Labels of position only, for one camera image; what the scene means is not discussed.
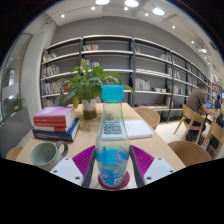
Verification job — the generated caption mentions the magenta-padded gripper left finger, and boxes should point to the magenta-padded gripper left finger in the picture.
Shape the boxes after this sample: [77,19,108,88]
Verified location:
[49,144,98,189]

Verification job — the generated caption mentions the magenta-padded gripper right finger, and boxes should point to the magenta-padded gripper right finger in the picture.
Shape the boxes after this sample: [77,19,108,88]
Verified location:
[128,144,177,189]

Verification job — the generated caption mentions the clear bottle with blue cap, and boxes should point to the clear bottle with blue cap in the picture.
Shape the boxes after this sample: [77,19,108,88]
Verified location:
[94,84,131,188]

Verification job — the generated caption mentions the patterned ceramic mug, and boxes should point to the patterned ceramic mug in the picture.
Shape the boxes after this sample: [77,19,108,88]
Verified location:
[30,140,69,172]

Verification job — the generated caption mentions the round-backed wooden chair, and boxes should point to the round-backed wooden chair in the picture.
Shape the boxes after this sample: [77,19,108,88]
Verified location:
[5,145,25,162]
[133,106,161,131]
[167,140,213,168]

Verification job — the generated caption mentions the white booklet with square code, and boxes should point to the white booklet with square code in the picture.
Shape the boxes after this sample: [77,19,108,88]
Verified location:
[101,119,154,141]

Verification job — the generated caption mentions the slatted wooden chair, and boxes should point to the slatted wooden chair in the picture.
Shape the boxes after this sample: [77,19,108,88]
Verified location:
[199,121,224,160]
[173,103,208,145]

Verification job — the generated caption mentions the pink book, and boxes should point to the pink book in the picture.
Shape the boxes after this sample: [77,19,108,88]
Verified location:
[33,106,76,120]

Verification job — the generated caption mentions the person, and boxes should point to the person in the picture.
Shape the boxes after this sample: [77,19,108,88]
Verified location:
[184,81,213,142]
[214,93,224,116]

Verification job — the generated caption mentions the laptop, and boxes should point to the laptop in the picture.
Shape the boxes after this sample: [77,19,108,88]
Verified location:
[204,100,215,111]

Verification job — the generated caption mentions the small potted plant on ledge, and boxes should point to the small potted plant on ledge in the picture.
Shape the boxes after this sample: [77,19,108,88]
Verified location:
[9,94,26,113]

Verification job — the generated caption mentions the green plant in white pot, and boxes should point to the green plant in white pot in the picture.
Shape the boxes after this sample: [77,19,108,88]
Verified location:
[54,59,136,120]

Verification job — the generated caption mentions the grey shelf unit with books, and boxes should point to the grey shelf unit with books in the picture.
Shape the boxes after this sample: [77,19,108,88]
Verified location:
[39,34,223,123]

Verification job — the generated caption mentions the ceiling lights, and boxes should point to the ceiling lights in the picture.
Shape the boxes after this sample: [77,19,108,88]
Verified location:
[59,0,209,54]

